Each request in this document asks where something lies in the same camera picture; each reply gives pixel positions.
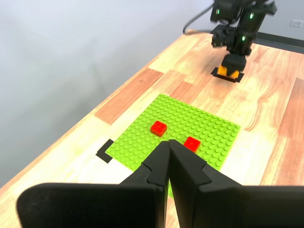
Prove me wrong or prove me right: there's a black tape corner mark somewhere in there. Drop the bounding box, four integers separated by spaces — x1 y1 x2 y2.
95 139 115 164

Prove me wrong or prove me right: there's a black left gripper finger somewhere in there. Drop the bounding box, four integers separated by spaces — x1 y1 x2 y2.
16 140 171 228
168 139 304 228

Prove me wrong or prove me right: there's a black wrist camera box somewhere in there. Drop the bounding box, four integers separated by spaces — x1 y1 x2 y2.
210 24 237 49

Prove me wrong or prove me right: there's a yellow long brick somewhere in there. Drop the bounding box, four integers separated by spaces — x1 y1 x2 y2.
218 66 239 79

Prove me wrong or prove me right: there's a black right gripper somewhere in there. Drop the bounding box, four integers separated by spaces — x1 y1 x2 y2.
222 25 259 75

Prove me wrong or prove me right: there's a red square brick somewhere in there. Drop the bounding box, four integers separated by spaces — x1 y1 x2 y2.
150 120 168 137
183 136 202 154

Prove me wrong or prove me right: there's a black wall baseboard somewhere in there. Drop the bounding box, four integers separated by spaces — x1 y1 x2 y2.
256 31 304 52

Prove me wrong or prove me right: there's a green studded baseplate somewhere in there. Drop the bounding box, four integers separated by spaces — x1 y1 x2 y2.
104 93 241 200

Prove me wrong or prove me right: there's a black camera cable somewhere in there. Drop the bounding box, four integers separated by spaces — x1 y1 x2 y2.
182 4 216 36

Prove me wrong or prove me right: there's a black tape rectangle mark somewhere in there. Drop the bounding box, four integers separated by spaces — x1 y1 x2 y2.
210 67 245 84

